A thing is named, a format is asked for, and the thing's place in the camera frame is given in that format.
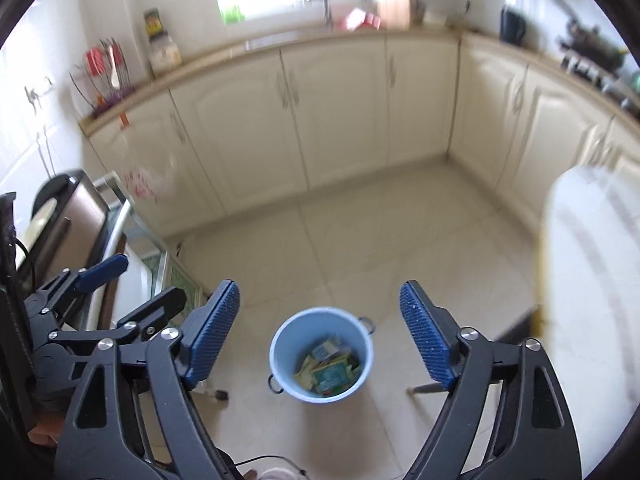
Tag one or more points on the red plastic basin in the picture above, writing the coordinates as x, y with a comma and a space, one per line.
359, 19

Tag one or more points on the blue plastic trash bucket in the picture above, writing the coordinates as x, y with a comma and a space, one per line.
303, 331

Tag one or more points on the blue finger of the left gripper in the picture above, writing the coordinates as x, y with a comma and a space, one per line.
153, 316
95, 272

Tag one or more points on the utensil rack stand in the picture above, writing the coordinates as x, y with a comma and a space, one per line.
102, 77

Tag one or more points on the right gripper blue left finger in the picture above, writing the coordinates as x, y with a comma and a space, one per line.
132, 415

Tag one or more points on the wooden cutting board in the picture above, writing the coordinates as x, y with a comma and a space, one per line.
394, 14

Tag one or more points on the black electric kettle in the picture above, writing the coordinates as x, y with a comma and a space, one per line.
513, 27

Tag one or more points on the milk carton box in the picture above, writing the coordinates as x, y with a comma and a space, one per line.
328, 350

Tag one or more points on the large oil bottle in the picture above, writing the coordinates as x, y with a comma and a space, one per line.
164, 54

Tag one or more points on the green snack wrapper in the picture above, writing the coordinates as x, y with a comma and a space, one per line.
305, 376

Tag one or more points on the pink plastic bag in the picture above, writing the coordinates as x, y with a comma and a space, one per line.
153, 184

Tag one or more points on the black wok with lid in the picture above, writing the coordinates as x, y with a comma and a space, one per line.
588, 42

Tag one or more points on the round white marble table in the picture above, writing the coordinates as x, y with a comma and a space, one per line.
589, 297

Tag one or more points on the lower cream cabinets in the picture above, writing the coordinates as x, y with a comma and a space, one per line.
262, 122

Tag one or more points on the black gas stove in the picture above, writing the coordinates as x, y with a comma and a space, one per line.
623, 90

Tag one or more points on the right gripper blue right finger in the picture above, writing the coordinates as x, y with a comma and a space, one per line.
533, 435

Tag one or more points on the green dish soap bottle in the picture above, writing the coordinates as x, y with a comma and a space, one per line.
230, 12

